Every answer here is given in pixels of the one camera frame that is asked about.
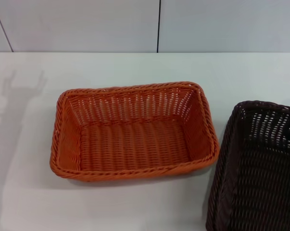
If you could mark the orange woven plastic basket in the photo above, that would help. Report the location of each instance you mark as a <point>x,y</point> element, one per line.
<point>135,144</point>

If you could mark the dark brown woven plastic basket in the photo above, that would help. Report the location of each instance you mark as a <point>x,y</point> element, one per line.
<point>262,173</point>

